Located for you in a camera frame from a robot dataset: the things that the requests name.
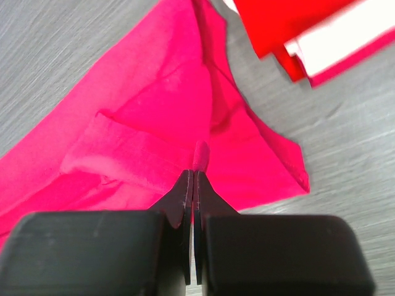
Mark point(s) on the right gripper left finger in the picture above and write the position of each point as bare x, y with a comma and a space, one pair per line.
129, 252

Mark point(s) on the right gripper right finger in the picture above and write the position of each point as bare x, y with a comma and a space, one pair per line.
239, 254

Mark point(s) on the pink t shirt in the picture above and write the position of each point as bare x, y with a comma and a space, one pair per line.
161, 101

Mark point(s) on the white folded t shirt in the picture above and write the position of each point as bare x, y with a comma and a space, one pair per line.
339, 46

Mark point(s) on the red folded t shirt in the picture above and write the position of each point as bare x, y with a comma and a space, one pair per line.
296, 31

